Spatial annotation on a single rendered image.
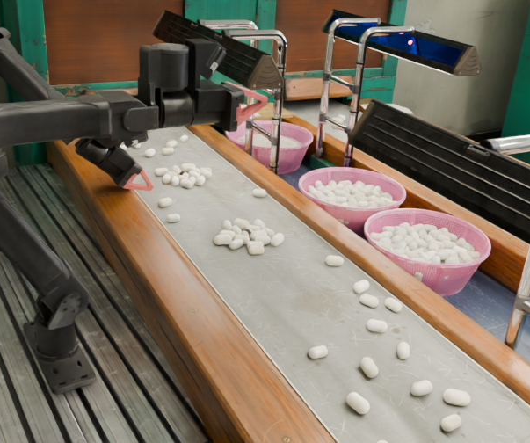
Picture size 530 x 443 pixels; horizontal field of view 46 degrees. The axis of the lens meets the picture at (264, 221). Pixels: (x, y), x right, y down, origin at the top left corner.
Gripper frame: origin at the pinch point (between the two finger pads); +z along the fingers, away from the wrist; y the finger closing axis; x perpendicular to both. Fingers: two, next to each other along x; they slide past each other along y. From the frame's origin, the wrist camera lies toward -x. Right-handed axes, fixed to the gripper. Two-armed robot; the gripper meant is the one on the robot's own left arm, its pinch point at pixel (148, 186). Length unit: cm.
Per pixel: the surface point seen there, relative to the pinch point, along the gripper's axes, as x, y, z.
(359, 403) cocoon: -2, -83, 2
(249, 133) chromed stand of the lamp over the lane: -26.4, 14.7, 22.0
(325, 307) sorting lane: -7, -58, 11
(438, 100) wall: -129, 159, 208
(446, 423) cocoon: -7, -91, 9
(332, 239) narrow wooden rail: -17.5, -38.9, 20.9
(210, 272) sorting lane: 2.1, -39.6, 0.5
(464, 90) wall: -148, 161, 222
